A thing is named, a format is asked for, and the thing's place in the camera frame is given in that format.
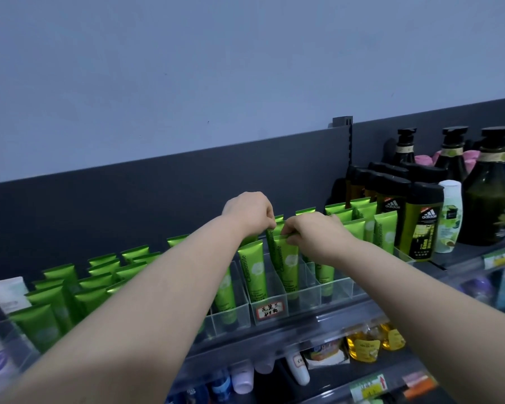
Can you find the person's left hand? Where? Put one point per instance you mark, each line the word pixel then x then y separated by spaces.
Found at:
pixel 246 212

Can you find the person's right hand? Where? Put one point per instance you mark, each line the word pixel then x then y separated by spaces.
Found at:
pixel 322 241

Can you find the person's right fingers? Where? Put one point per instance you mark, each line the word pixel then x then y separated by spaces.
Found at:
pixel 296 233

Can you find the person's left fingers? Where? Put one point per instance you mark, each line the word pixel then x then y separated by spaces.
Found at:
pixel 269 220

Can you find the green cream tube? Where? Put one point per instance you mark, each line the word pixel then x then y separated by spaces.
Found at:
pixel 288 269

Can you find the person's left forearm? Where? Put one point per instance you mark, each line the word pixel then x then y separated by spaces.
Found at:
pixel 151 307

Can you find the person's right forearm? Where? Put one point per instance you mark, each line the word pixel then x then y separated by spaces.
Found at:
pixel 425 315

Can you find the clear acrylic divider tray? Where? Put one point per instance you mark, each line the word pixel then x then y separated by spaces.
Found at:
pixel 307 286

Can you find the black shower gel bottle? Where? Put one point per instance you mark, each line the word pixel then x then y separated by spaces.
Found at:
pixel 354 187
pixel 372 185
pixel 425 222
pixel 391 197

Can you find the red-bordered handwritten label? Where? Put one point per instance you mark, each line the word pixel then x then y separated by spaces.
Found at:
pixel 271 310

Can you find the orange white product box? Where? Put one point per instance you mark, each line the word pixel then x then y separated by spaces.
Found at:
pixel 324 353

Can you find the yellow liquid bottle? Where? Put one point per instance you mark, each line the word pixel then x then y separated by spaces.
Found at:
pixel 393 337
pixel 363 344

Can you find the white roll-on bottle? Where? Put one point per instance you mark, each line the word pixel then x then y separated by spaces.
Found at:
pixel 298 368

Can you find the pink bottle cap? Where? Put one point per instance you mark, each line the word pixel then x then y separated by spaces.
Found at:
pixel 423 159
pixel 471 159

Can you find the white lotion bottle green label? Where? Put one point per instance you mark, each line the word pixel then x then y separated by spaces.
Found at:
pixel 449 218

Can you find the white capped bottle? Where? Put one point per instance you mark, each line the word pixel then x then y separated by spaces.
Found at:
pixel 242 378

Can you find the dark shelf back panel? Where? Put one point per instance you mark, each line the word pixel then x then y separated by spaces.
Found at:
pixel 109 206

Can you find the green price tag red arrow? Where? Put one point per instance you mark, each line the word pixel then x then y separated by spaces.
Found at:
pixel 368 387

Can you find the blue bottle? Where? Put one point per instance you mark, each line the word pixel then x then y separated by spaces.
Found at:
pixel 221 387

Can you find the orange shelf price tag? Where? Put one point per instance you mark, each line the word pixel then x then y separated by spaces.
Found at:
pixel 418 385

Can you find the large dark green pump bottle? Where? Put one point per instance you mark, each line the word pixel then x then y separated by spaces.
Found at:
pixel 488 197

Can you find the green shelf price tag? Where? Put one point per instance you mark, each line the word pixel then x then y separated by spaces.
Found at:
pixel 503 256

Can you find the rows of green tubes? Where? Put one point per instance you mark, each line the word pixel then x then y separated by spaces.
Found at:
pixel 54 307

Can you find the white cream tube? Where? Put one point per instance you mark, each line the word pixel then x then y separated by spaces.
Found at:
pixel 8 294

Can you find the clear shelf front rail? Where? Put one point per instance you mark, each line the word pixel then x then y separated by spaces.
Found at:
pixel 303 328

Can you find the dark shelf upright post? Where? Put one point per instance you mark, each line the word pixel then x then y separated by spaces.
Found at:
pixel 345 134

